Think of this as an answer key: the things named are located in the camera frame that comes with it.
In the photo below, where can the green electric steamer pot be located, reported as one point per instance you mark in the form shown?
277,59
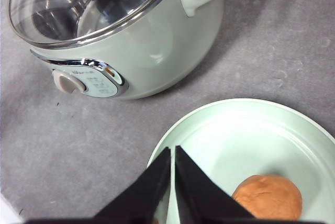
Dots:
115,48

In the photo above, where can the glass pot lid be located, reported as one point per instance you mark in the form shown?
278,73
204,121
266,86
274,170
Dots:
75,23

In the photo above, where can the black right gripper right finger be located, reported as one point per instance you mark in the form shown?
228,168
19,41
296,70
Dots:
199,196

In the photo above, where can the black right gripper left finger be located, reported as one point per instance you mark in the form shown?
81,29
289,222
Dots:
144,198

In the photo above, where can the brown potato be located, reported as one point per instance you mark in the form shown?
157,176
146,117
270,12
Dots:
269,196

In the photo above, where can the green plate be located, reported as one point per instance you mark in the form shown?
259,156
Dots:
234,141

